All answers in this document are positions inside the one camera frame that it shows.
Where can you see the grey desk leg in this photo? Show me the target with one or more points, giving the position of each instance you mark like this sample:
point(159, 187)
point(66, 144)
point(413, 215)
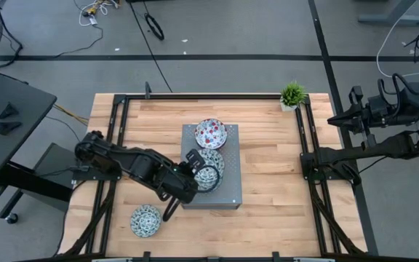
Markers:
point(391, 19)

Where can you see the black triangular bracket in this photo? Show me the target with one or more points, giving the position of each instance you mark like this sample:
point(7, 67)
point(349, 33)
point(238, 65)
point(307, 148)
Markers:
point(10, 110)
point(8, 128)

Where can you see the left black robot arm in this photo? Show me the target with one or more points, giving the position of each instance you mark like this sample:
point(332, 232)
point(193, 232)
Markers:
point(140, 167)

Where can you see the black desk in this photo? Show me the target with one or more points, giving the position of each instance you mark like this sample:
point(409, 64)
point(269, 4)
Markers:
point(9, 109)

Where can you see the small potted green plant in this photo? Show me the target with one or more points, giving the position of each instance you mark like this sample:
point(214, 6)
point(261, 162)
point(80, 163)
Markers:
point(292, 95)

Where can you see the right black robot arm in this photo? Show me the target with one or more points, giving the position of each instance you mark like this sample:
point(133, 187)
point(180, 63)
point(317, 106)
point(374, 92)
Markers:
point(377, 149)

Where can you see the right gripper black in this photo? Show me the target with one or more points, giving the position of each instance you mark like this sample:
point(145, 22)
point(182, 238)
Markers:
point(378, 111)

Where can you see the black aluminium table frame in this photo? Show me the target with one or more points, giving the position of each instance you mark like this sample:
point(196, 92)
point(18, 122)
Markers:
point(249, 97)

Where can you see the red floral ceramic bowl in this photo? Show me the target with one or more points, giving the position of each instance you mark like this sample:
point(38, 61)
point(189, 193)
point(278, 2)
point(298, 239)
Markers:
point(210, 134)

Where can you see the grey perforated metal riser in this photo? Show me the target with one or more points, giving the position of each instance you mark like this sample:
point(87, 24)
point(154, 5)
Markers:
point(231, 182)

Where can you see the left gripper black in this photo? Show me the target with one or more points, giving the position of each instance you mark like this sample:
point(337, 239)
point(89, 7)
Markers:
point(195, 160)

